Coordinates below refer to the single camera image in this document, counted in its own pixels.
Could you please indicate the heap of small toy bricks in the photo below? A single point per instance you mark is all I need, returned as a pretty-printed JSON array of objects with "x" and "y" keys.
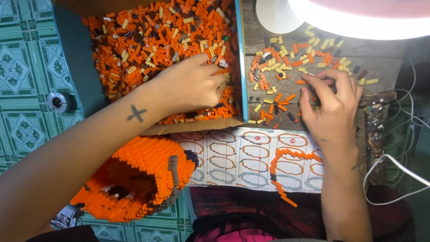
[{"x": 151, "y": 37}]

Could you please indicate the printed paper leaflet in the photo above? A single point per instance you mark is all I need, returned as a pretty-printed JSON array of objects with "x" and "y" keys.
[{"x": 65, "y": 216}]

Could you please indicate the person's left hand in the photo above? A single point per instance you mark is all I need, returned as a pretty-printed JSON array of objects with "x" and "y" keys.
[{"x": 188, "y": 87}]

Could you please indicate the person's right hand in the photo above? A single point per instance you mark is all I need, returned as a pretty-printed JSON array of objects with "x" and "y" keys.
[{"x": 334, "y": 114}]

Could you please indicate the printed instruction sheet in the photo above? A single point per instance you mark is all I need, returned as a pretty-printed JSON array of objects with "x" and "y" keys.
[{"x": 235, "y": 158}]

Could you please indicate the cardboard box with blue sides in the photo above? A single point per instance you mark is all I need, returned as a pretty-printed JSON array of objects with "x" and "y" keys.
[{"x": 74, "y": 67}]

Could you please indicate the person's left fingers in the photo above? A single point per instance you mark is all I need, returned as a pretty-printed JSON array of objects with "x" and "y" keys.
[{"x": 216, "y": 85}]

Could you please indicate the large orange brick model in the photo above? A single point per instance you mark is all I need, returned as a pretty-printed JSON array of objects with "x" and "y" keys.
[{"x": 144, "y": 161}]

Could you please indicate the scattered loose bricks on table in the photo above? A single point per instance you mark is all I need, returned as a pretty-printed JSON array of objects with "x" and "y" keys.
[{"x": 278, "y": 60}]

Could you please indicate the curved orange brick strip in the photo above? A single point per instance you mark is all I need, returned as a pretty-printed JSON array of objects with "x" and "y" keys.
[{"x": 277, "y": 161}]

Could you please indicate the person's dark plaid clothing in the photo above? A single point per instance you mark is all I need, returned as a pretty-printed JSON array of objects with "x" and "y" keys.
[{"x": 255, "y": 208}]

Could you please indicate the round metal cap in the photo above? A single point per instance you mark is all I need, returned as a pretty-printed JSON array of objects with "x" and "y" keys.
[{"x": 57, "y": 102}]

